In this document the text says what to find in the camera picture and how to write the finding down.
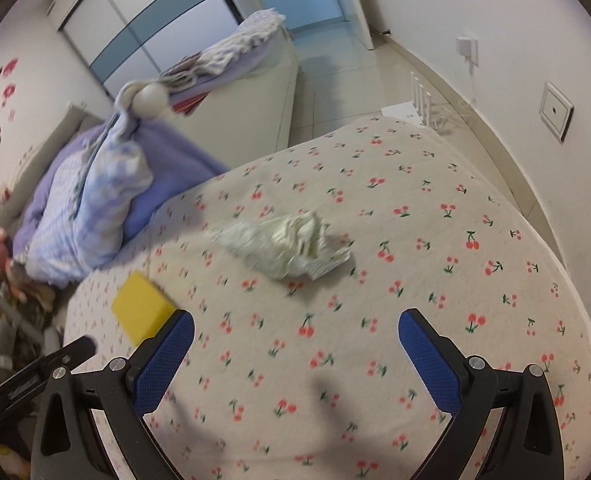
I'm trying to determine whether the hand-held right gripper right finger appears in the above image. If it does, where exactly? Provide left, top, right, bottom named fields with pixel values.
left=398, top=308, right=565, bottom=480

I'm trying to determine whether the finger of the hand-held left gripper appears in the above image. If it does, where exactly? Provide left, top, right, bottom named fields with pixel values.
left=0, top=337, right=96, bottom=403

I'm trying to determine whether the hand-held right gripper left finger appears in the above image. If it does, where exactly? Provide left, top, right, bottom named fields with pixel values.
left=30, top=309, right=196, bottom=480

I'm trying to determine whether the yellow block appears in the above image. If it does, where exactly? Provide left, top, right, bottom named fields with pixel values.
left=112, top=270, right=177, bottom=347

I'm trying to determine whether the white tissue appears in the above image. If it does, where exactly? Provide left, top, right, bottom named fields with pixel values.
left=210, top=210, right=355, bottom=282

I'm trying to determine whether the cherry print tablecloth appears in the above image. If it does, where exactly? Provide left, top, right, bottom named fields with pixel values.
left=63, top=116, right=591, bottom=480

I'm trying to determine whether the purple plaid quilt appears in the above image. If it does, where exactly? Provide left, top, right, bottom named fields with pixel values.
left=13, top=110, right=231, bottom=286

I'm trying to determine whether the white router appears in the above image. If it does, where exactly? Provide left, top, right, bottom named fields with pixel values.
left=380, top=71, right=456, bottom=131

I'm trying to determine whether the gray bed headboard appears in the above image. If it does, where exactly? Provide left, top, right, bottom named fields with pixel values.
left=0, top=102, right=104, bottom=226

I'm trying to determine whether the white bed footboard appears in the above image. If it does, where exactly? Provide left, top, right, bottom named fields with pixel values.
left=118, top=35, right=301, bottom=161

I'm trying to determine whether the white power adapter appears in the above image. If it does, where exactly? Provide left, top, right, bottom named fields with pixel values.
left=455, top=35, right=480, bottom=66

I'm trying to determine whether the folded striped cloth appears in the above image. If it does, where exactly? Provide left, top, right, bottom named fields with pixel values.
left=163, top=9, right=286, bottom=111

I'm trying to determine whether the blue white sliding wardrobe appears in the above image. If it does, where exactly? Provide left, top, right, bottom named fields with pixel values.
left=48, top=0, right=376, bottom=101

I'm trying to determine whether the white wall socket plate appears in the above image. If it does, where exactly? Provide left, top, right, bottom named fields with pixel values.
left=539, top=81, right=575, bottom=142

